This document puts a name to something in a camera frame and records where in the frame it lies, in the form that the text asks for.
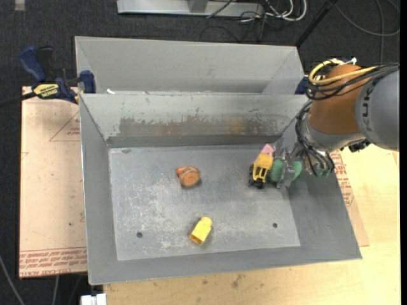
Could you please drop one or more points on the green round sponge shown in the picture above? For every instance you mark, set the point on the green round sponge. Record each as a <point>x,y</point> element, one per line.
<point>276,170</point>

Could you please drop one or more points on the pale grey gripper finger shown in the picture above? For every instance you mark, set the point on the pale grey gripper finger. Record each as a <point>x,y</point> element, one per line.
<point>281,152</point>
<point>287,177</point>

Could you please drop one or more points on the brown cardboard board, red print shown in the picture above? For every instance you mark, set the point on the brown cardboard board, red print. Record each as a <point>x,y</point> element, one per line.
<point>51,186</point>

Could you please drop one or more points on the grey metal bin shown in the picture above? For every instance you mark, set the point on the grey metal bin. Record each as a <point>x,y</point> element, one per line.
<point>190,202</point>

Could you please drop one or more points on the pink small block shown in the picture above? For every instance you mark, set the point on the pink small block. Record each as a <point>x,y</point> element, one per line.
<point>268,149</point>

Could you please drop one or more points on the orange round toy food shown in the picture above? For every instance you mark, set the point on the orange round toy food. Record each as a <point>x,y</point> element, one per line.
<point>189,176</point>

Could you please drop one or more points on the yellow toy digger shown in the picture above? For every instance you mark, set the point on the yellow toy digger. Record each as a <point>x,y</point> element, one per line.
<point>261,170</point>

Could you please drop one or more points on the yellow plastic block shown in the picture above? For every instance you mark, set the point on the yellow plastic block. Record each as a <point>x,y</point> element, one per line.
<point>201,231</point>

